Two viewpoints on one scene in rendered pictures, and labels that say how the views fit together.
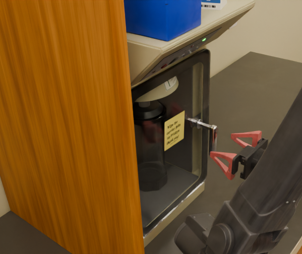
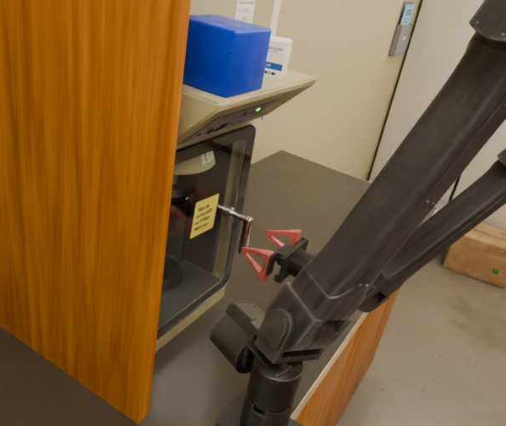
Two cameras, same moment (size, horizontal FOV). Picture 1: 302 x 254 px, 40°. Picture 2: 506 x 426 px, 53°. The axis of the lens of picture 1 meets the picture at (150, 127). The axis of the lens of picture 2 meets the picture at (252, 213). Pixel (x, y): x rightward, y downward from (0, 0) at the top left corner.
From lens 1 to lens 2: 9 cm
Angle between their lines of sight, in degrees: 13
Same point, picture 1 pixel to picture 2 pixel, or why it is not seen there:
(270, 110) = (301, 215)
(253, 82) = (284, 183)
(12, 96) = (4, 141)
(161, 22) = (221, 73)
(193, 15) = (256, 75)
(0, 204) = not seen: outside the picture
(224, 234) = (283, 319)
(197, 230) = (242, 321)
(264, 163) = (339, 238)
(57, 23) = (93, 51)
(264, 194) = (336, 274)
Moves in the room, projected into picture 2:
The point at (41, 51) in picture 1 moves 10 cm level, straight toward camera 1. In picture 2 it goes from (62, 85) to (72, 109)
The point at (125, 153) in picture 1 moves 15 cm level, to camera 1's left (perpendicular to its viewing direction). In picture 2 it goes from (156, 226) to (40, 220)
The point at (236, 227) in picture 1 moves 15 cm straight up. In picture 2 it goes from (297, 313) to (331, 183)
